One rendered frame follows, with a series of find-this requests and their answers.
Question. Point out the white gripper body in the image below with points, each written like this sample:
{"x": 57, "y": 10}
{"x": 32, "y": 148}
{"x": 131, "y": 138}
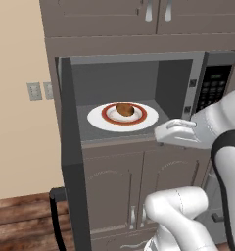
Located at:
{"x": 175, "y": 133}

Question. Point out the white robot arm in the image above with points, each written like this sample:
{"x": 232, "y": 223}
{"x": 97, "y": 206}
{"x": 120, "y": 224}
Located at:
{"x": 184, "y": 215}

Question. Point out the grey microwave oven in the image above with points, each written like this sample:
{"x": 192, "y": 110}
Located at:
{"x": 175, "y": 81}

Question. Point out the brown potato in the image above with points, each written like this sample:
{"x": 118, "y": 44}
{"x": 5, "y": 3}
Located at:
{"x": 124, "y": 109}

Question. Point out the dark grey microwave door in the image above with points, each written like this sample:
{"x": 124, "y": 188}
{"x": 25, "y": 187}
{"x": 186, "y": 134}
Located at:
{"x": 72, "y": 157}

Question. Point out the taupe base cupboard door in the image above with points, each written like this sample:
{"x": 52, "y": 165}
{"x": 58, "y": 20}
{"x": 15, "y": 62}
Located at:
{"x": 109, "y": 189}
{"x": 170, "y": 170}

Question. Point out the grey appliance front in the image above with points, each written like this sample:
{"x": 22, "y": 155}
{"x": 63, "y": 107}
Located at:
{"x": 214, "y": 192}

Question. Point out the taupe drawer front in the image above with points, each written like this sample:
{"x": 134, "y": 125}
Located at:
{"x": 106, "y": 241}

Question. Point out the taupe wall cupboard door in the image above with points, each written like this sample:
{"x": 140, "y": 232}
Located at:
{"x": 204, "y": 16}
{"x": 100, "y": 16}

